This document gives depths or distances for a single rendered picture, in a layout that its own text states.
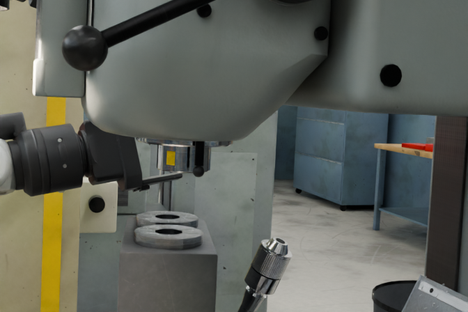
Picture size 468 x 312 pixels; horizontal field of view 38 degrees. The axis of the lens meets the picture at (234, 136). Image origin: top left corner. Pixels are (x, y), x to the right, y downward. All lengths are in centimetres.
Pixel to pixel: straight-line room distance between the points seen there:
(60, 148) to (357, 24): 48
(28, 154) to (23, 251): 150
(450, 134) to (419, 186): 687
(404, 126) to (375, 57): 746
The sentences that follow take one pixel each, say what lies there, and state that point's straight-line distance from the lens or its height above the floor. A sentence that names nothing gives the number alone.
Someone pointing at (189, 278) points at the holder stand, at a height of 112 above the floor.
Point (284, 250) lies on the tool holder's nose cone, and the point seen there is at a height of 114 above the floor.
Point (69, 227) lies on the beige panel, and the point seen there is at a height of 86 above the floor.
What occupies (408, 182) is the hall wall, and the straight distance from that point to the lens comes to 791.
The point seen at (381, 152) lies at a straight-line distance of 691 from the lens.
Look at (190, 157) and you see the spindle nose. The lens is 58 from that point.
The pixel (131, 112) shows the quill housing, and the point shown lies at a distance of 52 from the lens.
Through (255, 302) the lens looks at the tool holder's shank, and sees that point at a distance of 97.
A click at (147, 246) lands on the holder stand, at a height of 115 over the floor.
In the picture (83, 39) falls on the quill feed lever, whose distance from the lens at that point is 44.
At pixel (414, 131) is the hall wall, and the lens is 783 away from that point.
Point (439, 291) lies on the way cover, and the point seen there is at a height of 112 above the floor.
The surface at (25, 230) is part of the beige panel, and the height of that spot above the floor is 85.
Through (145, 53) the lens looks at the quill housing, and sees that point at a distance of 50.
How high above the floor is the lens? 135
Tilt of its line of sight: 4 degrees down
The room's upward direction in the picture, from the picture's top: 3 degrees clockwise
